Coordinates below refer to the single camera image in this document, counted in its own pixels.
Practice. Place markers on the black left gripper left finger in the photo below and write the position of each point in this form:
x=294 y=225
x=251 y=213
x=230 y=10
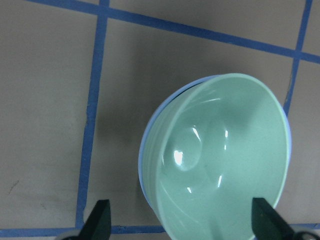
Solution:
x=98 y=224

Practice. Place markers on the blue bowl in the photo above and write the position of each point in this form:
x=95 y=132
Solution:
x=150 y=125

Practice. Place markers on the green bowl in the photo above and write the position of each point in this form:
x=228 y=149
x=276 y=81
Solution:
x=225 y=155

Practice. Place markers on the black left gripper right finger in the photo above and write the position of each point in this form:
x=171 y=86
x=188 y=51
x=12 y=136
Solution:
x=266 y=223

